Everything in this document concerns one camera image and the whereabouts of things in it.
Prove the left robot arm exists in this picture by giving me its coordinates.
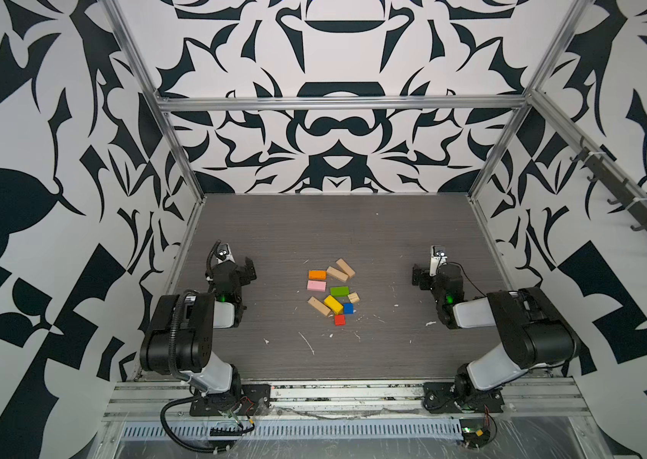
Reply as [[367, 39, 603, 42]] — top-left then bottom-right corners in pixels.
[[139, 240, 257, 397]]

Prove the pink wood block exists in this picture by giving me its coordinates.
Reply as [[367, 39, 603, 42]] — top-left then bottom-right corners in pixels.
[[306, 280, 327, 292]]

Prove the green wood block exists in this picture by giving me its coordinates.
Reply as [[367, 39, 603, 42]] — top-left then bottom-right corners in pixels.
[[329, 286, 350, 298]]

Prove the white cable duct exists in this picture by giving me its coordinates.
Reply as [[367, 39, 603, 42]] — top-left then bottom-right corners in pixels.
[[119, 418, 465, 442]]

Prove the yellow wood block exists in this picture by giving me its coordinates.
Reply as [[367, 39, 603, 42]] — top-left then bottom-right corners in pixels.
[[323, 296, 344, 316]]

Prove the small green circuit board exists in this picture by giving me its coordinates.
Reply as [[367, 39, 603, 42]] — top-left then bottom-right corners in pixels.
[[460, 416, 497, 451]]

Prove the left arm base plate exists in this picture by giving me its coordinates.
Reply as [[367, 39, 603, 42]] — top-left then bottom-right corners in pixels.
[[190, 384, 271, 417]]

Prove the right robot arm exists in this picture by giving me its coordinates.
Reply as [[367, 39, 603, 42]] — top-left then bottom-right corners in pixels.
[[411, 246, 582, 407]]

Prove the orange wood block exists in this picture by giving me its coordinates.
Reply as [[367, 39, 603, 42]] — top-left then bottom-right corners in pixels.
[[308, 271, 327, 280]]

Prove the natural wood block long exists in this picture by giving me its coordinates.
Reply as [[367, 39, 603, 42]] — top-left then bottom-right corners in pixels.
[[336, 258, 355, 277]]

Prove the natural wood block front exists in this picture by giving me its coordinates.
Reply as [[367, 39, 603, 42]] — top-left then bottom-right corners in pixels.
[[307, 296, 332, 317]]

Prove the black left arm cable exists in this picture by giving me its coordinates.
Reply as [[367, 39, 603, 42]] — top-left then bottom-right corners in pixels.
[[159, 395, 256, 455]]

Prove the black hook rail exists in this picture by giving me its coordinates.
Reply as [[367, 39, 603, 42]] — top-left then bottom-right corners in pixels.
[[571, 136, 647, 234]]

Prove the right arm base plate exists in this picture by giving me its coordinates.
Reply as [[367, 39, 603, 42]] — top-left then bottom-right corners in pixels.
[[422, 382, 504, 414]]

